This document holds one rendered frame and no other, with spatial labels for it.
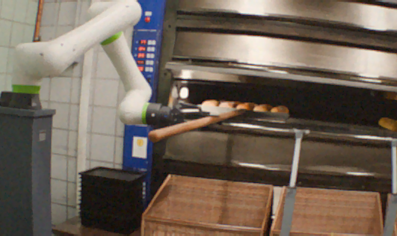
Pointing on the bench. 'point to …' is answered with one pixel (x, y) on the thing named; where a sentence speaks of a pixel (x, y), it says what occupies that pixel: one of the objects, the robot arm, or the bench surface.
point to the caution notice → (140, 147)
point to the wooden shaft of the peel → (189, 126)
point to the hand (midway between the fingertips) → (210, 119)
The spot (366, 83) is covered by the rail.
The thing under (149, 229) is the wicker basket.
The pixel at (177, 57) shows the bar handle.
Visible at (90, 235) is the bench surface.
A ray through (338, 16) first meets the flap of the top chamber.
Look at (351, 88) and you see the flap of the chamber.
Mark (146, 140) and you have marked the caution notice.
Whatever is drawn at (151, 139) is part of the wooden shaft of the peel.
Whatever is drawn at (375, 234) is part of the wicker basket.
